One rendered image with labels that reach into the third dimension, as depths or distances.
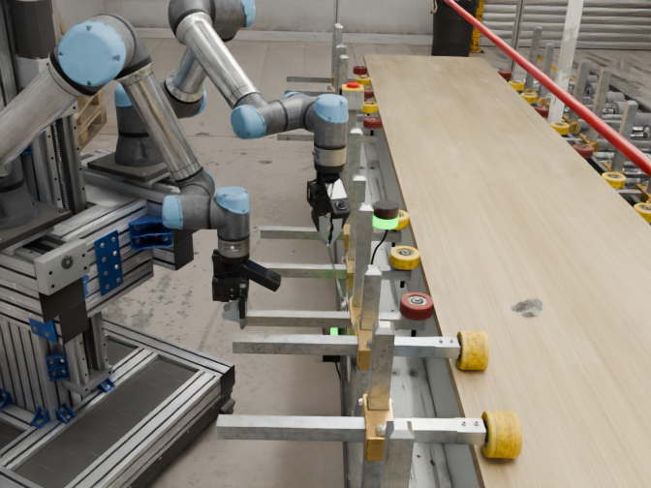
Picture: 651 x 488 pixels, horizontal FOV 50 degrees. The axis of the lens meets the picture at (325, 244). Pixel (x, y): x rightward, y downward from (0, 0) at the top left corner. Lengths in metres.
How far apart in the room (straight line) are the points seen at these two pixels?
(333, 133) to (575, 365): 0.72
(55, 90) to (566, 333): 1.22
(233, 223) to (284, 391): 1.38
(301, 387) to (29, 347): 1.08
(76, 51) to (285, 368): 1.82
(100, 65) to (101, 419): 1.35
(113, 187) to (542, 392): 1.39
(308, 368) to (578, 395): 1.64
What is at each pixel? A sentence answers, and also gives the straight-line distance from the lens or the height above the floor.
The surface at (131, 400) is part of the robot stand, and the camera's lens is 2.52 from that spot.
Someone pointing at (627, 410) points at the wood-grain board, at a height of 0.90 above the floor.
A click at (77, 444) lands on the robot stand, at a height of 0.21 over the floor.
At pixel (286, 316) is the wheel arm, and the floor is 0.86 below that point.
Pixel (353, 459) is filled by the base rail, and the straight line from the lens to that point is 1.55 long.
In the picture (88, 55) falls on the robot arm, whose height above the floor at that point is 1.48.
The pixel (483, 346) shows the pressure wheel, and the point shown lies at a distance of 1.45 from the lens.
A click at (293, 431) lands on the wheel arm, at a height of 0.95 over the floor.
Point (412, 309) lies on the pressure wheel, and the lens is 1.66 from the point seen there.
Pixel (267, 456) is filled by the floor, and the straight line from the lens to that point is 2.56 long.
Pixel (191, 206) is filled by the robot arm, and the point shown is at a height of 1.15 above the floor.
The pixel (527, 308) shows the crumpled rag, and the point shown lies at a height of 0.91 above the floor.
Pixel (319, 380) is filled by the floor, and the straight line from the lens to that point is 2.89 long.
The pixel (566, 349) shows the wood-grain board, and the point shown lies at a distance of 1.63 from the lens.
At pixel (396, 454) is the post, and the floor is 1.11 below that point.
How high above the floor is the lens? 1.78
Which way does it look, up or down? 27 degrees down
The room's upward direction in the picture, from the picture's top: 2 degrees clockwise
